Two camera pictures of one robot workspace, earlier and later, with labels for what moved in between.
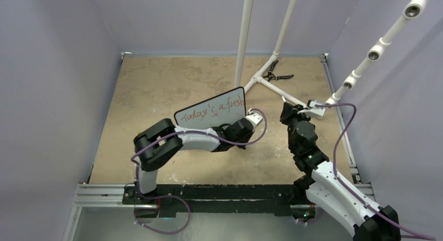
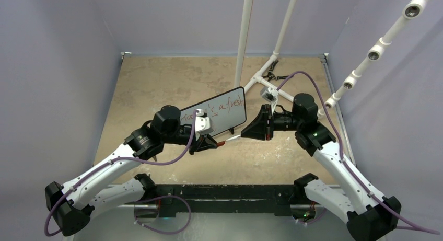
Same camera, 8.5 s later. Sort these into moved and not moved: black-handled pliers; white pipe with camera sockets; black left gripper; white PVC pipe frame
Moved: black left gripper
Not moved: black-handled pliers; white pipe with camera sockets; white PVC pipe frame
